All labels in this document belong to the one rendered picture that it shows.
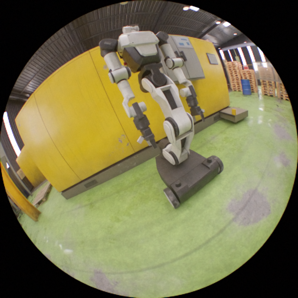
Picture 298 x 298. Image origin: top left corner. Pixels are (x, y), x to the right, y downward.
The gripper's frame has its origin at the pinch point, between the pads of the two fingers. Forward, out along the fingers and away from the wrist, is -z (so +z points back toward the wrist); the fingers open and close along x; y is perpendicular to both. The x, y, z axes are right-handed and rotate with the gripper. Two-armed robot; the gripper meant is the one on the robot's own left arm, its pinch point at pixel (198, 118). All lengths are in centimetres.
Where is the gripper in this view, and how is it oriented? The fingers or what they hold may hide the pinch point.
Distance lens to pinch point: 84.5
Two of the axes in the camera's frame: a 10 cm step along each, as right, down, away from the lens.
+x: 2.6, 1.8, -9.5
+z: -4.2, -8.6, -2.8
